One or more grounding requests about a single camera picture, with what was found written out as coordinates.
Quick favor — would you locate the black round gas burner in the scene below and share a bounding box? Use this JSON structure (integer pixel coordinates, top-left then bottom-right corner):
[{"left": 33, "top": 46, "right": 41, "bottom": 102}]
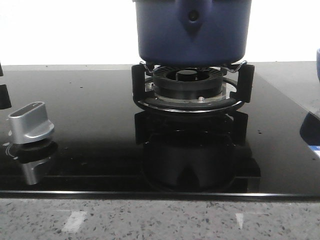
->
[{"left": 144, "top": 66, "right": 228, "bottom": 102}]

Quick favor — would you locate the black pot support grate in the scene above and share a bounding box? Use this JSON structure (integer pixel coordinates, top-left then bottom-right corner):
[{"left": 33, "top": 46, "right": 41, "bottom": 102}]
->
[{"left": 131, "top": 61, "right": 255, "bottom": 115}]

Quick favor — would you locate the silver stove control knob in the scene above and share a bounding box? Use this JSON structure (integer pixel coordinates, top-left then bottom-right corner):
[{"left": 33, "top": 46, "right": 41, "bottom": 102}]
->
[{"left": 8, "top": 101, "right": 55, "bottom": 144}]

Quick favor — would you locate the black left burner grate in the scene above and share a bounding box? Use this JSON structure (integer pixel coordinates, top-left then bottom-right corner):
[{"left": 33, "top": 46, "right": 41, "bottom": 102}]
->
[{"left": 0, "top": 61, "right": 12, "bottom": 110}]

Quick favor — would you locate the blue plastic bowl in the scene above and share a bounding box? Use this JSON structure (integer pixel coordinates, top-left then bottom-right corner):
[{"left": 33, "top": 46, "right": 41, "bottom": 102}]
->
[{"left": 316, "top": 48, "right": 320, "bottom": 81}]

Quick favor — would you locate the blue cooking pot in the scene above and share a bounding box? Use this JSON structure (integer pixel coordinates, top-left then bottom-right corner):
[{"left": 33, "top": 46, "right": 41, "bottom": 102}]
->
[{"left": 134, "top": 0, "right": 252, "bottom": 67}]

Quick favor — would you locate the black glass stove top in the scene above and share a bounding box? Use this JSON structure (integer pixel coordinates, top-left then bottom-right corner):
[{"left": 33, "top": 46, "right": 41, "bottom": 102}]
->
[{"left": 0, "top": 62, "right": 320, "bottom": 201}]

